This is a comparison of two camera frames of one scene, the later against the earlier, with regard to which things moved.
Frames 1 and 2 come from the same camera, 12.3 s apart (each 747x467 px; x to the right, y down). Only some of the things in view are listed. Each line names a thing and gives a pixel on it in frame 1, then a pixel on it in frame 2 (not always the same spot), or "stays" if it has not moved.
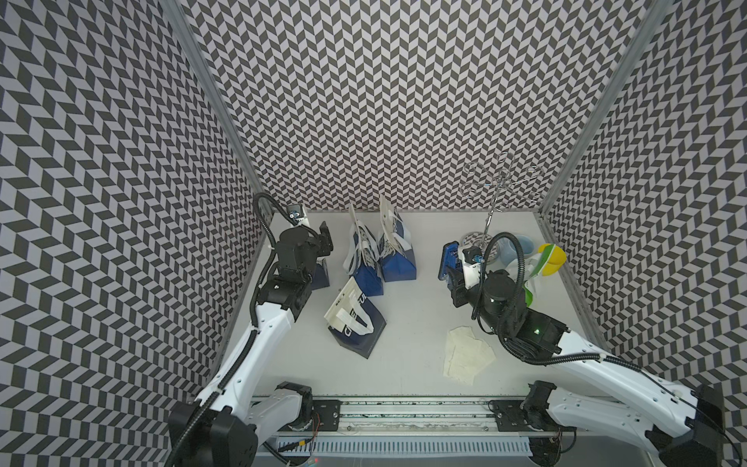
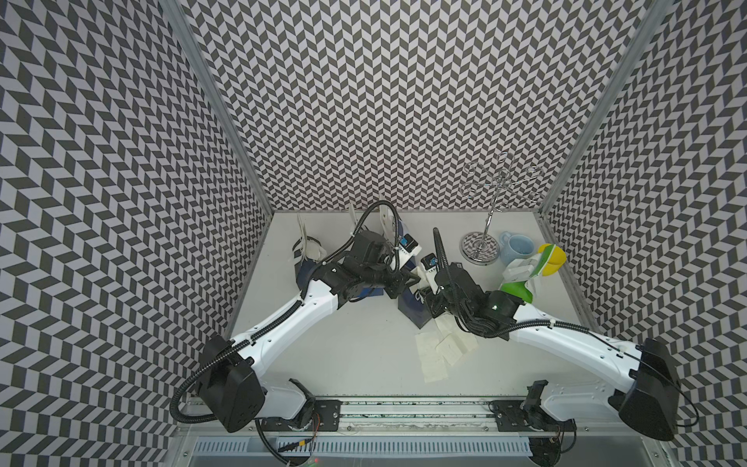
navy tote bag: x=354 y=322 to x=412 y=305
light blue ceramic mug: x=509 y=251 stays
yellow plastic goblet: x=555 y=260 stays
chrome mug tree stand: x=480 y=181 stays
